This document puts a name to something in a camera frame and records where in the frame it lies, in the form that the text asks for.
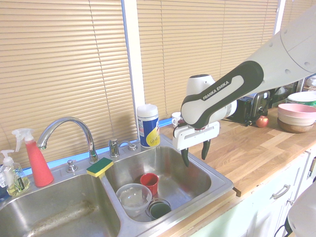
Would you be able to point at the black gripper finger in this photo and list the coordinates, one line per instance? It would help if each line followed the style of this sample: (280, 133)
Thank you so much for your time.
(185, 158)
(205, 149)

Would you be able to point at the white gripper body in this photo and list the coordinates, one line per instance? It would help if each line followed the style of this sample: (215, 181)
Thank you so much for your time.
(195, 135)

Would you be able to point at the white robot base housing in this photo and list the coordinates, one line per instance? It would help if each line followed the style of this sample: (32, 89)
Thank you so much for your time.
(304, 212)

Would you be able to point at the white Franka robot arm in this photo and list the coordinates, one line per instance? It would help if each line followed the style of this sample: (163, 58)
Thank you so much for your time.
(271, 61)

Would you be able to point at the chrome sink knob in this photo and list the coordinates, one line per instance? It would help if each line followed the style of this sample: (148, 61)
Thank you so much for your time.
(71, 167)

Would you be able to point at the stainless steel double sink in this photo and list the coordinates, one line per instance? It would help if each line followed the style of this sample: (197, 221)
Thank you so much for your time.
(74, 209)

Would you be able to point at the small white mug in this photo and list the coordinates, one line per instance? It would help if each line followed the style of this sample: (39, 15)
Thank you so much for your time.
(175, 118)

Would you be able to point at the red cup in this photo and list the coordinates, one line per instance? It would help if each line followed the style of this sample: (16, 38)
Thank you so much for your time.
(149, 184)

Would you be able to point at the disinfecting wipes canister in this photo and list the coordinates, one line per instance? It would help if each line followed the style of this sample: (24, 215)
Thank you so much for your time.
(148, 128)

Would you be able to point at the dark green cup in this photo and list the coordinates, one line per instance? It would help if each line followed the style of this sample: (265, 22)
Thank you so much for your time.
(159, 209)

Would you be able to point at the red apple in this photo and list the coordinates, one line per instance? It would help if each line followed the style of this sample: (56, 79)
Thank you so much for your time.
(262, 121)

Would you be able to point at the clear plastic bowl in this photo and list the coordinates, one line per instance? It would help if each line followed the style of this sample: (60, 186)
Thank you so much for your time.
(133, 200)

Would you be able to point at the black silver toaster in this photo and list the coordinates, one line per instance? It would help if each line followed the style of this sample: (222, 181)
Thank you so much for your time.
(256, 103)

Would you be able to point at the pale green kitchen cabinet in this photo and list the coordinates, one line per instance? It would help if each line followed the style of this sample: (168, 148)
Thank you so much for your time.
(259, 209)

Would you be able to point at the yellow green sponge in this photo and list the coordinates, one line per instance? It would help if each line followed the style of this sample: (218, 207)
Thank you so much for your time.
(100, 166)

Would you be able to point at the wooden bowl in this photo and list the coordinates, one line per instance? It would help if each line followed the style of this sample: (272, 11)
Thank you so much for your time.
(293, 128)

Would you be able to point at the cream bowl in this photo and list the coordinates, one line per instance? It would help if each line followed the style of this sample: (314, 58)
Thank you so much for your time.
(293, 120)

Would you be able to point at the black microwave oven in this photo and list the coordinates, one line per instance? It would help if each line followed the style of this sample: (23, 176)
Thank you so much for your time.
(284, 95)

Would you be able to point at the pink bowl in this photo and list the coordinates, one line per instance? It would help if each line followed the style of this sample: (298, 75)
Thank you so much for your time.
(296, 109)

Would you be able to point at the white green plate stack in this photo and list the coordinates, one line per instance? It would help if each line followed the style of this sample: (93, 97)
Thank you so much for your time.
(302, 97)

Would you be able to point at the chrome gooseneck faucet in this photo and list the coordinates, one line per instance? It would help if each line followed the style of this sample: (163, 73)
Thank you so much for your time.
(74, 121)

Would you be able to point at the wide beige window blind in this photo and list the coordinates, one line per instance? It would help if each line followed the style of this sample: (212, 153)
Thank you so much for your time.
(61, 74)

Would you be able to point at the red spray bottle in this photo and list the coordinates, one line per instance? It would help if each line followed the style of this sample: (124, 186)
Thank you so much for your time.
(38, 165)

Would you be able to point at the narrow beige window blind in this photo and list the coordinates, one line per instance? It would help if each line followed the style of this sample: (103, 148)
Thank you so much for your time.
(293, 12)

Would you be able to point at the clear hand soap bottle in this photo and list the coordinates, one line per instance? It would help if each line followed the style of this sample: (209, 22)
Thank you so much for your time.
(17, 182)

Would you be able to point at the white blue pump bottle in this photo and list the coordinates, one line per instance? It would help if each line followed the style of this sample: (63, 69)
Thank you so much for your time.
(2, 180)

